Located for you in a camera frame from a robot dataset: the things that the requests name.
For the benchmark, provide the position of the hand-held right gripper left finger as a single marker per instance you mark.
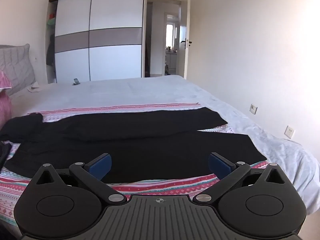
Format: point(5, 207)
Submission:
point(101, 167)

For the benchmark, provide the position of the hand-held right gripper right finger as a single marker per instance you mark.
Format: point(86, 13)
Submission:
point(218, 167)

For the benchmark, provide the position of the black pants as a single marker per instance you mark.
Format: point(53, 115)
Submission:
point(150, 145)

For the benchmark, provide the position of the pink striped blanket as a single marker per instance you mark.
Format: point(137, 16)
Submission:
point(162, 185)

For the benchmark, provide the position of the bed with grey sheet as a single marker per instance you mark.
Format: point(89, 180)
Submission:
point(125, 92)

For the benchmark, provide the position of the small dark object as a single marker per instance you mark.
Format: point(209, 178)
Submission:
point(76, 81)

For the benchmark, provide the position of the beige cloth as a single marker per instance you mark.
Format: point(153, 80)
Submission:
point(34, 89)

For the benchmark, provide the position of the pink pillow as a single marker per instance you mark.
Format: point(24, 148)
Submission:
point(4, 100)

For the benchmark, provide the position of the dark hanging clothes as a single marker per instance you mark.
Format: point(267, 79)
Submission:
point(51, 51)

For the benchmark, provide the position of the grey quilted pillow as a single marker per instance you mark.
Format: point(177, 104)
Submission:
point(17, 65)

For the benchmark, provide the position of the green folded cloth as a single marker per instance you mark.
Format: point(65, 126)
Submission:
point(51, 22)

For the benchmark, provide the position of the white room door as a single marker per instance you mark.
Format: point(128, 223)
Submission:
point(186, 17)

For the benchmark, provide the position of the white and grey wardrobe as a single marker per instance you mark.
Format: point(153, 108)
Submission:
point(112, 12)

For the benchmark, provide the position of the white wall socket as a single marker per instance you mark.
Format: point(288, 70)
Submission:
point(290, 132)
point(253, 109)

